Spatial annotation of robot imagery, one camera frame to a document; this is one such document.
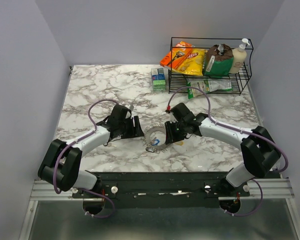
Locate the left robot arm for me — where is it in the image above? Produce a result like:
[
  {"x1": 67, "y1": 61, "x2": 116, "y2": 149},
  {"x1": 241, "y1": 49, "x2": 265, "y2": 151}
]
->
[{"x1": 37, "y1": 104, "x2": 144, "y2": 198}]

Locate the black wire rack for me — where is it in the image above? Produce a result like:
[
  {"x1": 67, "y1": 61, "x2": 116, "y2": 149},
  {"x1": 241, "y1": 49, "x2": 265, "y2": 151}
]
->
[{"x1": 165, "y1": 37, "x2": 254, "y2": 98}]

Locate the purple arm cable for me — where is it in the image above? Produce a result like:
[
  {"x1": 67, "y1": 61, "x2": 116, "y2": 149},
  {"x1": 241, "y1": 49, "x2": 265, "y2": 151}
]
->
[
  {"x1": 166, "y1": 86, "x2": 290, "y2": 217},
  {"x1": 52, "y1": 99, "x2": 121, "y2": 219}
]

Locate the aluminium frame rail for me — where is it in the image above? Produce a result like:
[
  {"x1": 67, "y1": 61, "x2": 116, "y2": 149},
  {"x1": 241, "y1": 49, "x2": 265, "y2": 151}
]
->
[{"x1": 29, "y1": 177, "x2": 296, "y2": 202}]

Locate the blue key tag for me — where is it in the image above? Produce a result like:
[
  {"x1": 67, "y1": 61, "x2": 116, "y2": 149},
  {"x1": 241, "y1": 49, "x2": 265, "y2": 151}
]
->
[{"x1": 151, "y1": 139, "x2": 160, "y2": 146}]

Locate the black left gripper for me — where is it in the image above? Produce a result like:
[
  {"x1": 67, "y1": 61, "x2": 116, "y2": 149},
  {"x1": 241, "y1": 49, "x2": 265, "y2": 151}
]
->
[{"x1": 118, "y1": 115, "x2": 145, "y2": 140}]

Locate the cream lotion pump bottle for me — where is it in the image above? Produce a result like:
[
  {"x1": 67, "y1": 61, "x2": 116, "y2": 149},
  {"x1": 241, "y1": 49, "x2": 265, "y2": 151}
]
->
[{"x1": 229, "y1": 38, "x2": 251, "y2": 74}]

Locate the green white snack bag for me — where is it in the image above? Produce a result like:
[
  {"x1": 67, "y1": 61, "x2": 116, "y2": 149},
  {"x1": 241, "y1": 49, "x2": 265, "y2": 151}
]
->
[{"x1": 186, "y1": 78, "x2": 233, "y2": 94}]

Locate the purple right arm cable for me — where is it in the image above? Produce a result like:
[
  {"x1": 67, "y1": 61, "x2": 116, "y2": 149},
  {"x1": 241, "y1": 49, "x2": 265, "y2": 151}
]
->
[{"x1": 166, "y1": 86, "x2": 290, "y2": 217}]

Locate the black key tag with key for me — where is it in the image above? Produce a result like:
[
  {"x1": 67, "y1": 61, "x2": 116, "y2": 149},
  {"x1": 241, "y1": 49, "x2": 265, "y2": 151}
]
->
[{"x1": 103, "y1": 142, "x2": 117, "y2": 148}]

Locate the orange razor package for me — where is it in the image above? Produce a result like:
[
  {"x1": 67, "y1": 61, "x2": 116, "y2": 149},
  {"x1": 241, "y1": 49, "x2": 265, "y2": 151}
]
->
[{"x1": 159, "y1": 41, "x2": 194, "y2": 73}]

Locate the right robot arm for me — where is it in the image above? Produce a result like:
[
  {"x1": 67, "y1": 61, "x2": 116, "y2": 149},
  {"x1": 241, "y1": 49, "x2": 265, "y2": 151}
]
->
[{"x1": 164, "y1": 103, "x2": 282, "y2": 196}]

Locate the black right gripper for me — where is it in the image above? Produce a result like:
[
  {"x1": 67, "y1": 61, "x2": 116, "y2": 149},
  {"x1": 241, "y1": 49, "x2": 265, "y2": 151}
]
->
[{"x1": 164, "y1": 119, "x2": 187, "y2": 145}]

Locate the black mounting base rail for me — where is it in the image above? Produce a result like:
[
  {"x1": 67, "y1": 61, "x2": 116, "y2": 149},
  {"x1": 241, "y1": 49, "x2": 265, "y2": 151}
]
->
[{"x1": 41, "y1": 171, "x2": 283, "y2": 210}]

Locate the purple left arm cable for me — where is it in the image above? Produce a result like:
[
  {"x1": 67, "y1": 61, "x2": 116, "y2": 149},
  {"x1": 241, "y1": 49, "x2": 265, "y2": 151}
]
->
[{"x1": 52, "y1": 99, "x2": 121, "y2": 219}]

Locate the yellow chips bag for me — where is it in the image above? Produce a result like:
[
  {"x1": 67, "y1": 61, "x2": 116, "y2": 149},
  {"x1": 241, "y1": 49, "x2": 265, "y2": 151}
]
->
[{"x1": 175, "y1": 48, "x2": 206, "y2": 76}]

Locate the green sponge pack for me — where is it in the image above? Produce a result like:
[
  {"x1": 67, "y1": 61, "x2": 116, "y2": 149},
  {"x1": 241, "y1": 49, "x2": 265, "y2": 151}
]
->
[{"x1": 151, "y1": 68, "x2": 166, "y2": 91}]

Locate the brown green coffee bag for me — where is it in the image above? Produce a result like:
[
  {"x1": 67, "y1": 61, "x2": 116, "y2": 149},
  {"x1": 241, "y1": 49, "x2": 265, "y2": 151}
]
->
[{"x1": 204, "y1": 44, "x2": 234, "y2": 79}]

